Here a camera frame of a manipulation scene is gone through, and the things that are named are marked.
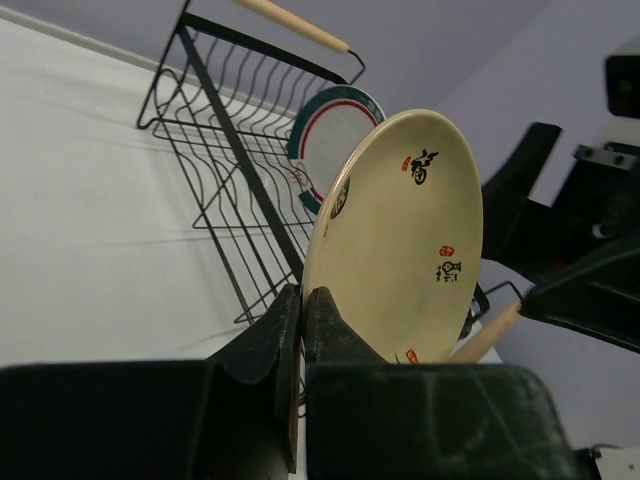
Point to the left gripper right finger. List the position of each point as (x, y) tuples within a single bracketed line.
[(370, 419)]

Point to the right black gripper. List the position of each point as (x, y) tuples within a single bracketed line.
[(581, 252)]

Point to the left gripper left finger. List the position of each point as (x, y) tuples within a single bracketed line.
[(229, 416)]

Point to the cream plate with characters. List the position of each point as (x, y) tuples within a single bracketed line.
[(397, 241)]

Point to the white plate green red rim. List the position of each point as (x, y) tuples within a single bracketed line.
[(325, 132)]

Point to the black wire dish rack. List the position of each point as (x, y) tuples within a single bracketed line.
[(237, 170)]

